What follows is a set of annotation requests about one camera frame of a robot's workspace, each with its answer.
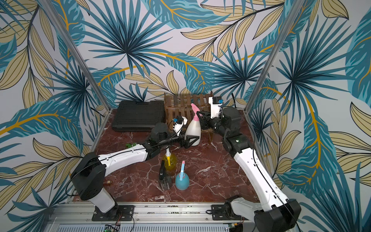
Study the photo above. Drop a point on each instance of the left corner aluminium post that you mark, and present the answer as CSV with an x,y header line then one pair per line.
x,y
65,35

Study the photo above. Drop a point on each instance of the corner aluminium post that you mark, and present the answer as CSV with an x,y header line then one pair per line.
x,y
296,6
65,35

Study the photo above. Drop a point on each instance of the green hose nozzle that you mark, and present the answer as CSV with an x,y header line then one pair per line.
x,y
130,145

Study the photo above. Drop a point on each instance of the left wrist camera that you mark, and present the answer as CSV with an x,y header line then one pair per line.
x,y
179,122

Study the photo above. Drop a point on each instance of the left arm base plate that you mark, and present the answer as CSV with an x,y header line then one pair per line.
x,y
117,213

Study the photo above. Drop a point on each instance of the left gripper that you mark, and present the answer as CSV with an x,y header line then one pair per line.
x,y
187,143

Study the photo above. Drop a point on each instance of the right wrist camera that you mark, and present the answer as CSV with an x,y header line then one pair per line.
x,y
216,105

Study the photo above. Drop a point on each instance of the black plastic tool case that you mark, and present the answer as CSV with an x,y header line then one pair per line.
x,y
132,116

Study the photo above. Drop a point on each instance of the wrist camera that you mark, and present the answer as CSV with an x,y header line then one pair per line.
x,y
179,122
216,105

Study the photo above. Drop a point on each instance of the teal round spray bottle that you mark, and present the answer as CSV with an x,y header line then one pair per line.
x,y
182,181

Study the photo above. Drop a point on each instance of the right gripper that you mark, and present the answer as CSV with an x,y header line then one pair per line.
x,y
208,121

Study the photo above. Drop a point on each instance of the black clear spray bottle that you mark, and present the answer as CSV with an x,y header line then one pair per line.
x,y
164,180

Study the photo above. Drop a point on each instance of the white pink spray bottle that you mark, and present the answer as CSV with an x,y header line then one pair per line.
x,y
194,127

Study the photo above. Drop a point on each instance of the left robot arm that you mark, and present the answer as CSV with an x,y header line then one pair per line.
x,y
88,176

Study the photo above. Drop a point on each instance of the right corner aluminium post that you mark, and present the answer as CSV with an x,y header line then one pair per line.
x,y
296,6

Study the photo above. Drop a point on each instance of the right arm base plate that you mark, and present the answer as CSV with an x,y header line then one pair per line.
x,y
223,212

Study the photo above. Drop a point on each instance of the yellow spray bottle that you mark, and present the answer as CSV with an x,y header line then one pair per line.
x,y
170,162

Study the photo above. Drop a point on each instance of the aluminium front rail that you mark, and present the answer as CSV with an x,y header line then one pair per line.
x,y
147,217

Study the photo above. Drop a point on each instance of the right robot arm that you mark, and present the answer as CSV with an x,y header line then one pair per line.
x,y
275,211

